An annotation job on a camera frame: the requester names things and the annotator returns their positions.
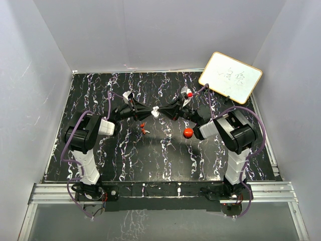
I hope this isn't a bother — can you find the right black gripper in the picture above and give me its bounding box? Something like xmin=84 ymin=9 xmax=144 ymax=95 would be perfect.
xmin=157 ymin=97 xmax=200 ymax=125

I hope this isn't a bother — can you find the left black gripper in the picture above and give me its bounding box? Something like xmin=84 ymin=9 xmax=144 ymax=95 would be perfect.
xmin=115 ymin=98 xmax=154 ymax=122

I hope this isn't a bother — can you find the white earbud charging case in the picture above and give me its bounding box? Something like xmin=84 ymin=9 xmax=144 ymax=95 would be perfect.
xmin=151 ymin=106 xmax=160 ymax=118

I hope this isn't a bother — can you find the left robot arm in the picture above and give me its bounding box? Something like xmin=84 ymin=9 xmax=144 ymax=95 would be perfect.
xmin=61 ymin=91 xmax=159 ymax=200

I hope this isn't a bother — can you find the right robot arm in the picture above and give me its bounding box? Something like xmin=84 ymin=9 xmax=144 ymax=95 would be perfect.
xmin=157 ymin=98 xmax=258 ymax=200

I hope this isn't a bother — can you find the red eartip lower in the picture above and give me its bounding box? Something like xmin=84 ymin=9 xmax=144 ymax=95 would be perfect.
xmin=141 ymin=129 xmax=150 ymax=135

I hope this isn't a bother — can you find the red ball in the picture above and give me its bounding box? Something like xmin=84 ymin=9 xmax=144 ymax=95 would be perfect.
xmin=183 ymin=128 xmax=194 ymax=139

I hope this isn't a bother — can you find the small whiteboard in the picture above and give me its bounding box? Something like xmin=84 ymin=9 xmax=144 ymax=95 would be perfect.
xmin=199 ymin=52 xmax=263 ymax=104

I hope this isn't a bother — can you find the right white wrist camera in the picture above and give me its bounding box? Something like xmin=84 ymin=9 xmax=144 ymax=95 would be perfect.
xmin=181 ymin=86 xmax=193 ymax=107

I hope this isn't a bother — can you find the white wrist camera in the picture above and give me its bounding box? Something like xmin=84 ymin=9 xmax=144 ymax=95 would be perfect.
xmin=181 ymin=86 xmax=193 ymax=107
xmin=122 ymin=90 xmax=133 ymax=104

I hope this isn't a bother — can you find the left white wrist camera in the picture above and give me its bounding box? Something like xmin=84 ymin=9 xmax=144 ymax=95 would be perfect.
xmin=122 ymin=90 xmax=133 ymax=104

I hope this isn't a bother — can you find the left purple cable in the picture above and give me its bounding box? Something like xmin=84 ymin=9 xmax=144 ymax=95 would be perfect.
xmin=61 ymin=90 xmax=126 ymax=219

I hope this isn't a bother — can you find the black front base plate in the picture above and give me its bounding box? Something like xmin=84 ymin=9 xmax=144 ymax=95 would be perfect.
xmin=75 ymin=180 xmax=254 ymax=213

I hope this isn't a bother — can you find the aluminium frame rail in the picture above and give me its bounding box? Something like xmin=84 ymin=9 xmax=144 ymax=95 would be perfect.
xmin=19 ymin=182 xmax=309 ymax=240

